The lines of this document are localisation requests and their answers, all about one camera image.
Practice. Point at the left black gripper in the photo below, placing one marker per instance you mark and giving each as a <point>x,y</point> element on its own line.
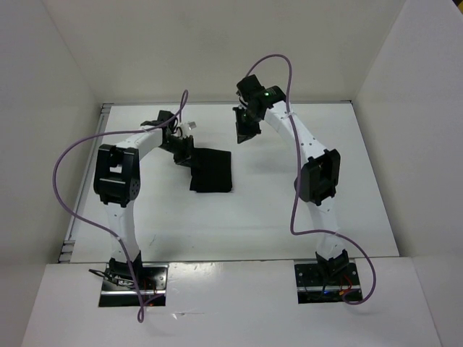
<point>186,157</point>

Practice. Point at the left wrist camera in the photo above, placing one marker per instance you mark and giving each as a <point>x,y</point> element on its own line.
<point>171,124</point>

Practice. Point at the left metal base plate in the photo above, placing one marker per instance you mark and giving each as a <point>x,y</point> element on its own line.
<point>120,291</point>

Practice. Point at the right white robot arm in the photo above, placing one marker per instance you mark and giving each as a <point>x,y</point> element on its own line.
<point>316,180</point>

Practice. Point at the black skirt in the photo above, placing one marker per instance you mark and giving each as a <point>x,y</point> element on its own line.
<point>211,171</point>

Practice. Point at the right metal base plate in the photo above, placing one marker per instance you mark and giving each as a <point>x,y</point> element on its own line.
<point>312,288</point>

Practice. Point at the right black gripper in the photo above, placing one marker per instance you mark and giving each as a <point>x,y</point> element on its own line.
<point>242,132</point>

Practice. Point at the metal base plate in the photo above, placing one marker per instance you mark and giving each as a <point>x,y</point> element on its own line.
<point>312,288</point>
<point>120,291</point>

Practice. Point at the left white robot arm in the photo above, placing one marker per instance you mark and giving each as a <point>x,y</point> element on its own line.
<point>117,182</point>

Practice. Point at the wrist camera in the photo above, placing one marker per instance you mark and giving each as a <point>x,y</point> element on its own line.
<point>171,124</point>
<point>249,88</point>

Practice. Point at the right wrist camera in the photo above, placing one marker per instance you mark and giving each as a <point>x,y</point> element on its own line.
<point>249,88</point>

